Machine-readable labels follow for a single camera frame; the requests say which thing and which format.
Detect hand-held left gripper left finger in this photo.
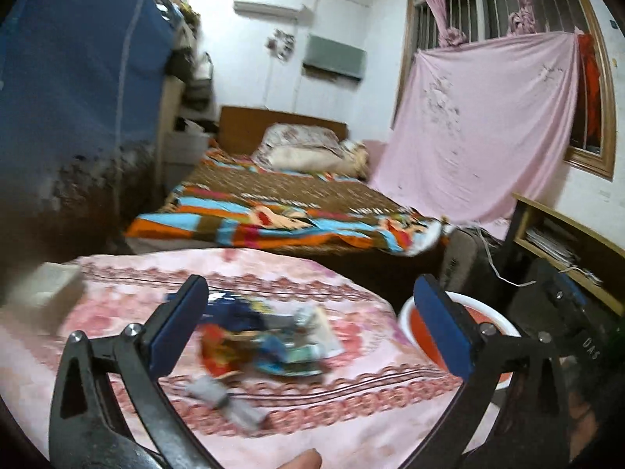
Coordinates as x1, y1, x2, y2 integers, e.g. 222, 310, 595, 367
49, 275, 225, 469

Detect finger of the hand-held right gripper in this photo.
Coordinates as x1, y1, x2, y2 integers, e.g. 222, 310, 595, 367
547, 274, 589, 308

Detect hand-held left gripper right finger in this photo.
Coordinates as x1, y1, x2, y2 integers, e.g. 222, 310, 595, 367
412, 275, 572, 469

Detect red basin with white rim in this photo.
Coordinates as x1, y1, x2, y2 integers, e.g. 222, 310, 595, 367
398, 290, 521, 392

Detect pile of colourful wrappers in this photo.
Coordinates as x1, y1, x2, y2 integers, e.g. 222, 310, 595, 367
163, 290, 345, 387

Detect person's right forearm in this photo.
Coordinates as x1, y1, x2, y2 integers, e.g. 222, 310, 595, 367
566, 381, 604, 445

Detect person's left hand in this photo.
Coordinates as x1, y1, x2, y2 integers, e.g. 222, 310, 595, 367
278, 449, 323, 469

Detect stack of papers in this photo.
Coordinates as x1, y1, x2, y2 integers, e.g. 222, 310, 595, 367
525, 225, 604, 284

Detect brown patterned handbag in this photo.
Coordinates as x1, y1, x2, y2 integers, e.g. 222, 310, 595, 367
442, 229, 482, 284

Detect wooden desk shelf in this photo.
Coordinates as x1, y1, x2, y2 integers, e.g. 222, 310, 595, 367
503, 193, 625, 316

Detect beige box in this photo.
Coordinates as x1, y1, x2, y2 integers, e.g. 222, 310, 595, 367
5, 261, 86, 335

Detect bed with colourful blanket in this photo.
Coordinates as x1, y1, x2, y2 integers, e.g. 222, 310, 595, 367
124, 149, 452, 257

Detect pink floral tablecloth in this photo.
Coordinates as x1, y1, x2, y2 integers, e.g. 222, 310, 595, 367
0, 249, 494, 469

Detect white bedside cabinet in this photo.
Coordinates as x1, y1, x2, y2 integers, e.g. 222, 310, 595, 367
163, 129, 211, 191

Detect pink hanging sheet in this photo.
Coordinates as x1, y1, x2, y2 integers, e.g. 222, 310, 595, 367
368, 30, 582, 240

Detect small floral cushion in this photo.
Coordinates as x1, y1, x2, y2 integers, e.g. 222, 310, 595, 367
342, 141, 369, 179

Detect orange hanging garment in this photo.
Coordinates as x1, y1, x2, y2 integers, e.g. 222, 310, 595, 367
576, 33, 602, 150

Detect wooden bed headboard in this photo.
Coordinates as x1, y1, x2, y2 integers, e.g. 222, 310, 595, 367
218, 106, 348, 154

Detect cream pillow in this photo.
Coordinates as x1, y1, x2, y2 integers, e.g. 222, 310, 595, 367
268, 145, 357, 174

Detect floral pillow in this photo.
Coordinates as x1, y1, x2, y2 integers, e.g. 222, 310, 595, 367
251, 124, 345, 169

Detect cluttered shelf unit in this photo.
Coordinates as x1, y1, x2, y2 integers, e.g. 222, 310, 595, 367
159, 0, 218, 132

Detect blue printed wardrobe cover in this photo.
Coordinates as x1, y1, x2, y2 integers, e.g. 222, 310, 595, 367
0, 0, 179, 265

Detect white air conditioner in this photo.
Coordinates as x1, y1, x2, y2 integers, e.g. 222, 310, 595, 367
233, 0, 313, 23

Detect white cable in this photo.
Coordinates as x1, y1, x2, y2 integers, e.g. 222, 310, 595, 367
476, 229, 538, 286

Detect grey wall panel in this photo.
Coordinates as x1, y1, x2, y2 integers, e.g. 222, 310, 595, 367
302, 34, 368, 81

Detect wall stickers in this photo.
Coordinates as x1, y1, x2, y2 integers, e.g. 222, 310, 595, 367
266, 29, 295, 62

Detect barred window wooden frame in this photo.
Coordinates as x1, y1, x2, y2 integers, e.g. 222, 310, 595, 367
400, 0, 618, 179

